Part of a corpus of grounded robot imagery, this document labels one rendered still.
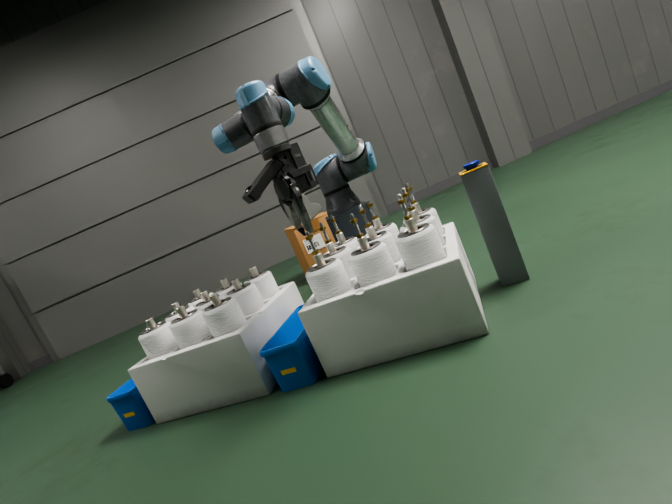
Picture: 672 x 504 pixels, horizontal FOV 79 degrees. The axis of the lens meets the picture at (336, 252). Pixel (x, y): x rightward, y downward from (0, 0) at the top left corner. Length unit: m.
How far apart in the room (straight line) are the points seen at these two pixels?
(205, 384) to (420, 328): 0.59
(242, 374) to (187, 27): 3.14
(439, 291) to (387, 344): 0.17
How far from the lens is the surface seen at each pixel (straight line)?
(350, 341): 0.97
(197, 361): 1.16
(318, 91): 1.45
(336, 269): 0.97
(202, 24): 3.82
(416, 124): 3.70
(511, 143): 3.81
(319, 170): 1.71
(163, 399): 1.30
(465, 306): 0.91
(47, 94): 4.11
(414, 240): 0.90
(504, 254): 1.13
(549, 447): 0.65
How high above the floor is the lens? 0.42
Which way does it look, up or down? 9 degrees down
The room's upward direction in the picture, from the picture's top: 24 degrees counter-clockwise
